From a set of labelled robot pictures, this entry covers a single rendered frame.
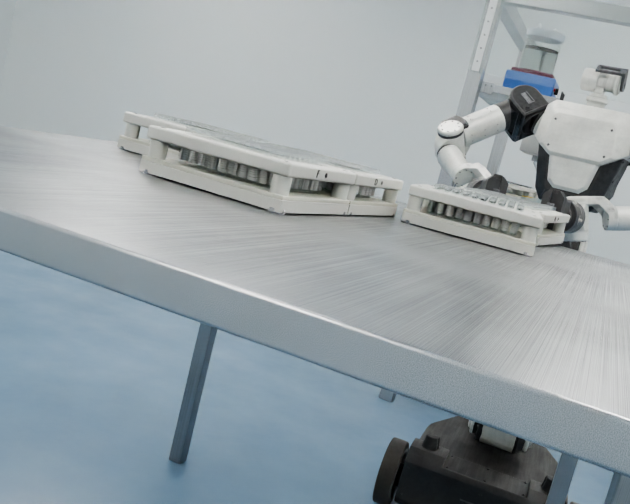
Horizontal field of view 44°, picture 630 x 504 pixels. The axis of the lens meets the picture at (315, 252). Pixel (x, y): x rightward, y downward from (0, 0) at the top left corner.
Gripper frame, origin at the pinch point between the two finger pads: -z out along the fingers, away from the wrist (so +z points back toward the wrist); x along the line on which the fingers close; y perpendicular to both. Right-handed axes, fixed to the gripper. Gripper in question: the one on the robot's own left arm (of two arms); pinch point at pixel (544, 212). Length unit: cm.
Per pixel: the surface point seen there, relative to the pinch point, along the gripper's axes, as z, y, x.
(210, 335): -28, 73, 57
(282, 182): -104, -3, 2
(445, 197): -59, -4, 0
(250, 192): -105, 1, 4
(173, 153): -88, 37, 4
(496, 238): -55, -14, 5
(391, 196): -59, 7, 3
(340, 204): -84, 0, 4
